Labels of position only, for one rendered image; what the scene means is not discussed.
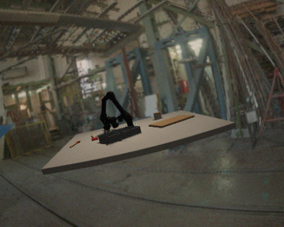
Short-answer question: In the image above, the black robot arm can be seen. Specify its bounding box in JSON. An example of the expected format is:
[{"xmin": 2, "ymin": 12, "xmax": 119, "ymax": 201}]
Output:
[{"xmin": 99, "ymin": 91, "xmax": 134, "ymax": 131}]

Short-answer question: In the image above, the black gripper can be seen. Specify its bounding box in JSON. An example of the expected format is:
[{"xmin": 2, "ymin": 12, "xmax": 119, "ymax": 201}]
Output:
[{"xmin": 112, "ymin": 116, "xmax": 123, "ymax": 123}]

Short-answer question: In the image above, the brown wooden board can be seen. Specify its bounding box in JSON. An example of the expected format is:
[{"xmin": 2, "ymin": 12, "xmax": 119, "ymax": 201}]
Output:
[{"xmin": 148, "ymin": 115, "xmax": 194, "ymax": 128}]

